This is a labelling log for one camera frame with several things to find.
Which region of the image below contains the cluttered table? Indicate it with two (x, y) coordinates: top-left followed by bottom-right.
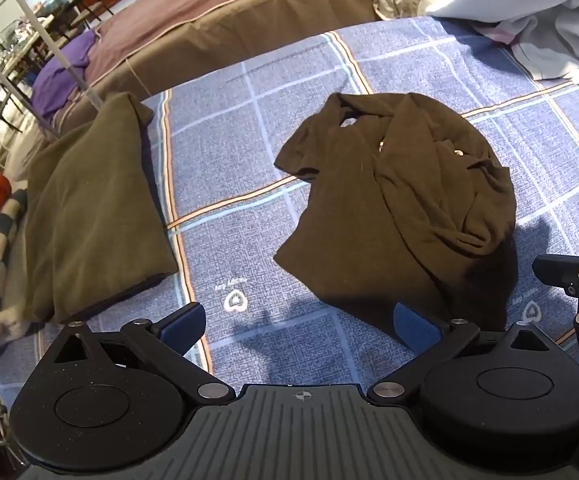
(0, 7), (60, 126)

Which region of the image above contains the purple cloth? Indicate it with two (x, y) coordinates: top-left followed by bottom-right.
(30, 29), (99, 120)

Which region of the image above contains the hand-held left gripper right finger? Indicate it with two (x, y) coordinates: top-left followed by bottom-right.
(367, 302), (566, 406)

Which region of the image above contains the brown and pink bedspread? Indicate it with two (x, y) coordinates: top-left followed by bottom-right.
(54, 0), (385, 133)

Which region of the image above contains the folded olive green cloth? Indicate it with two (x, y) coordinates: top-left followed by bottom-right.
(24, 92), (179, 325)

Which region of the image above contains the blue plaid bed sheet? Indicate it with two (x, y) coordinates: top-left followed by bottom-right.
(0, 16), (579, 411)

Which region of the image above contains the dark brown shirt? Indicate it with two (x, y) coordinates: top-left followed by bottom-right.
(273, 92), (519, 333)

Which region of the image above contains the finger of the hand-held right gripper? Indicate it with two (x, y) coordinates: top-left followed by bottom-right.
(532, 254), (579, 358)

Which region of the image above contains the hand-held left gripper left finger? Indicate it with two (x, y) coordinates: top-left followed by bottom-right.
(40, 302), (236, 403)

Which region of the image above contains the white metal bed rail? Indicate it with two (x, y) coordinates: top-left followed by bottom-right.
(0, 0), (105, 141)

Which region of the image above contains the white crumpled quilt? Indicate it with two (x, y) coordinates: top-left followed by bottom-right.
(425, 0), (579, 92)

